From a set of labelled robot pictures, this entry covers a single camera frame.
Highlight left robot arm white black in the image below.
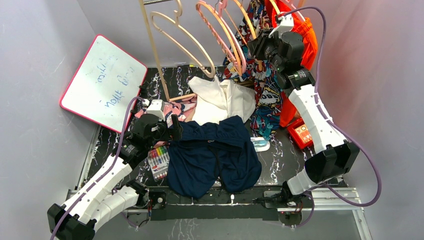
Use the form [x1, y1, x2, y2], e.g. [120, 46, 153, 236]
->
[47, 113, 183, 240]

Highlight beige wooden hanger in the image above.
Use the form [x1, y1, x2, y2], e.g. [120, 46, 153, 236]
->
[149, 0, 218, 79]

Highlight orange hanger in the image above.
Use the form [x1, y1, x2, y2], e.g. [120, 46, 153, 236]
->
[215, 0, 257, 76]

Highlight colour marker pack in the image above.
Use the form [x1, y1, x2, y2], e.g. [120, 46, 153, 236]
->
[147, 145, 170, 182]

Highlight white shorts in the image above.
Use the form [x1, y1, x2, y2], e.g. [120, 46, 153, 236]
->
[188, 76, 256, 125]

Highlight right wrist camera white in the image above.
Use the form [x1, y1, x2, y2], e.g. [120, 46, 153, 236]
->
[268, 14, 295, 39]

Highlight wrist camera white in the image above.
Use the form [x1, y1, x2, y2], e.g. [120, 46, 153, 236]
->
[146, 99, 166, 121]
[268, 14, 295, 39]

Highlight navy blue shorts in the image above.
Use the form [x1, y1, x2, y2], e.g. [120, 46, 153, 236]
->
[166, 115, 262, 199]

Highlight orange shorts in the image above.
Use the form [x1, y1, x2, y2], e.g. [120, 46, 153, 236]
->
[264, 0, 319, 127]

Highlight purple cable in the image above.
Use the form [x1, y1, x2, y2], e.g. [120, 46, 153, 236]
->
[276, 5, 383, 208]
[49, 96, 150, 240]

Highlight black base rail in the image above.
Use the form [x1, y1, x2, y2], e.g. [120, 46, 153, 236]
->
[66, 185, 362, 222]

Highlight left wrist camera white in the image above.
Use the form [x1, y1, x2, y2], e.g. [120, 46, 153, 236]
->
[146, 99, 166, 121]

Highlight pink hanger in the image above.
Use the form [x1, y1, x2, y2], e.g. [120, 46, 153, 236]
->
[195, 0, 247, 76]

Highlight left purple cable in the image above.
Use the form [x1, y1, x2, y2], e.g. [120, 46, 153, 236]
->
[49, 96, 150, 240]

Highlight blue correction tape package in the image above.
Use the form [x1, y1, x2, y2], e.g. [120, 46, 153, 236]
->
[250, 137, 271, 153]

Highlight comic print shorts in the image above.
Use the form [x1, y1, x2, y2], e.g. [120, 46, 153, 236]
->
[223, 0, 282, 140]

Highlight wooden rack frame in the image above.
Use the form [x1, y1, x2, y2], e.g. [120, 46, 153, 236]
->
[138, 0, 196, 102]

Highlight pink framed whiteboard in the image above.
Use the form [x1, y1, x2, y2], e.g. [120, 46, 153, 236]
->
[59, 34, 148, 133]

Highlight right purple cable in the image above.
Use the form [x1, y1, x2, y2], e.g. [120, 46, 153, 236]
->
[276, 5, 383, 208]

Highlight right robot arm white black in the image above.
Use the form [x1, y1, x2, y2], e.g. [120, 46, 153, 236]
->
[247, 30, 360, 207]

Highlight red plastic bin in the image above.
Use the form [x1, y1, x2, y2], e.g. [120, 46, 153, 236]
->
[287, 118, 313, 150]

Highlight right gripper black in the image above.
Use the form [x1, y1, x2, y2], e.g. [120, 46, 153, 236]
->
[246, 29, 285, 72]

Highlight yellow hanger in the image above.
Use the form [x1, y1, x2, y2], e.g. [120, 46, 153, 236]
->
[269, 0, 284, 19]

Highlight pink patterned shorts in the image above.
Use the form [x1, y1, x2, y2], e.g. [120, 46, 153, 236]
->
[130, 96, 197, 148]

